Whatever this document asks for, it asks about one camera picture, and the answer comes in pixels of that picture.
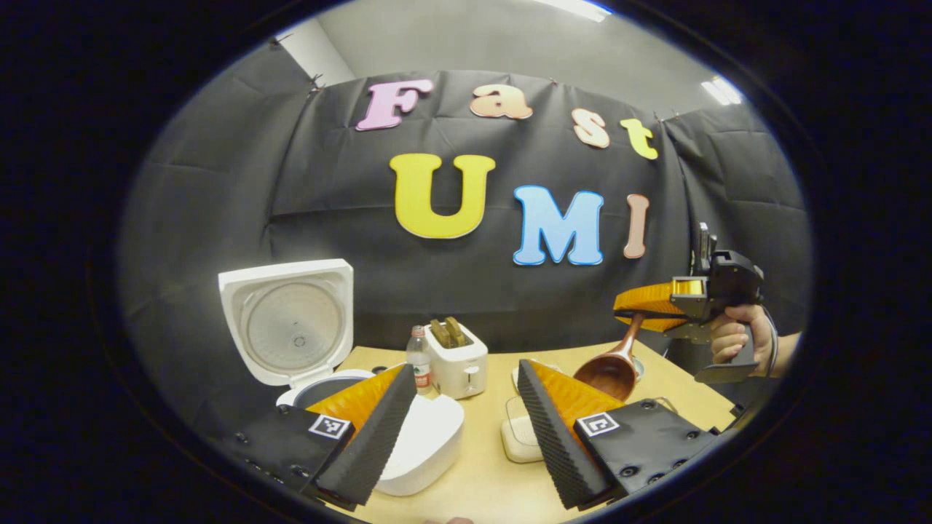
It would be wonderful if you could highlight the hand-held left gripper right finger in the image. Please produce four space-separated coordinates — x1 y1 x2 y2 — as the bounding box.
517 358 733 512

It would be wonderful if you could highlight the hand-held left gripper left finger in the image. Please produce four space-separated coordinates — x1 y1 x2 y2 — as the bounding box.
218 364 419 512

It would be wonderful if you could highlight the clear container of rice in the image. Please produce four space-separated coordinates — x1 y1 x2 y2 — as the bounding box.
501 397 544 464

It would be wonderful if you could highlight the brown wooden spoon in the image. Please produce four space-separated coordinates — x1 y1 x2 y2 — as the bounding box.
574 313 649 402

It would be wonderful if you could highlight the white rice cooker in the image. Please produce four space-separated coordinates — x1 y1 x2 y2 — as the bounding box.
218 259 465 497

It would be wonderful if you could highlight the clear plastic water bottle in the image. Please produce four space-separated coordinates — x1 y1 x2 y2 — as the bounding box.
406 325 433 396

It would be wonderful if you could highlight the white toaster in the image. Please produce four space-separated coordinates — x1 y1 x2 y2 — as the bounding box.
424 320 489 400

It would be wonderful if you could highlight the small ceiling light panel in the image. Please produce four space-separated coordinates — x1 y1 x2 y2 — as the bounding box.
700 76 743 106

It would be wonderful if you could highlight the black backdrop cloth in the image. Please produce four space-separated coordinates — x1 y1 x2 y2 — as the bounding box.
116 36 813 437

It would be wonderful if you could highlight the large ceiling light panel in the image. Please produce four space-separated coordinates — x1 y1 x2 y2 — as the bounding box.
535 0 612 23

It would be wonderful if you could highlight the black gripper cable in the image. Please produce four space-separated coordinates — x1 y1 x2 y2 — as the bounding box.
761 307 780 377

